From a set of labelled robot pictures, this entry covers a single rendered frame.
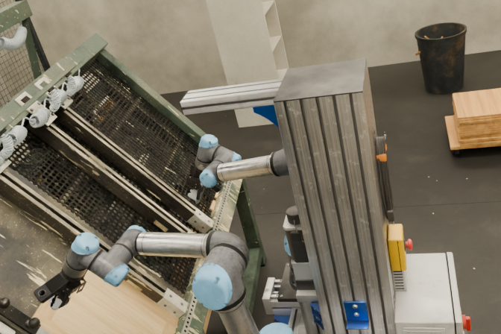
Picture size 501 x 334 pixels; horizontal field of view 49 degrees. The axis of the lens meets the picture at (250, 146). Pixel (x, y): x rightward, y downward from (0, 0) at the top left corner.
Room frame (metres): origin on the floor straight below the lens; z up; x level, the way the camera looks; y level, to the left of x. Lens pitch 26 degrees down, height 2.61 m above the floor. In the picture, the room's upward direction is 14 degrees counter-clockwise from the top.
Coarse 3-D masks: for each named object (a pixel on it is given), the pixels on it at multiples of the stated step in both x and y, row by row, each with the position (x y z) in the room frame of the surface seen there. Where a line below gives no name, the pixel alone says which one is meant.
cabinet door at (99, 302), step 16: (96, 288) 1.86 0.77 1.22; (112, 288) 1.90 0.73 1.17; (128, 288) 1.94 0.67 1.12; (48, 304) 1.68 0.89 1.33; (80, 304) 1.75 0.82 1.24; (96, 304) 1.79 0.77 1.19; (112, 304) 1.82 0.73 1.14; (128, 304) 1.86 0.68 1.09; (144, 304) 1.90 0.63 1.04; (48, 320) 1.62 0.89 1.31; (64, 320) 1.66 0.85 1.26; (80, 320) 1.69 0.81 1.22; (96, 320) 1.72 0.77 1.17; (112, 320) 1.75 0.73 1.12; (128, 320) 1.79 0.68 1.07; (144, 320) 1.83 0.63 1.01; (160, 320) 1.87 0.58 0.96; (176, 320) 1.91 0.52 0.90
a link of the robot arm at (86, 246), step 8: (80, 240) 1.43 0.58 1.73; (88, 240) 1.44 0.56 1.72; (96, 240) 1.45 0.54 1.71; (72, 248) 1.43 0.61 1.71; (80, 248) 1.41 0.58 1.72; (88, 248) 1.41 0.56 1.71; (96, 248) 1.42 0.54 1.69; (72, 256) 1.42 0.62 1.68; (80, 256) 1.41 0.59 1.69; (88, 256) 1.41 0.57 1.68; (72, 264) 1.42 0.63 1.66; (80, 264) 1.42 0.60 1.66; (88, 264) 1.40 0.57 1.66
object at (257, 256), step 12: (240, 192) 3.24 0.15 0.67; (240, 204) 3.25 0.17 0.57; (240, 216) 3.26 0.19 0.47; (252, 216) 3.25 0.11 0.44; (252, 228) 3.24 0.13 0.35; (252, 240) 3.25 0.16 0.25; (252, 252) 3.20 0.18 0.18; (264, 252) 3.31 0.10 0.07; (252, 264) 3.07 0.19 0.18; (264, 264) 3.24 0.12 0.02; (252, 276) 2.95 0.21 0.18; (252, 288) 2.83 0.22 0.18; (252, 300) 2.75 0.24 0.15; (252, 312) 2.68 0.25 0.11
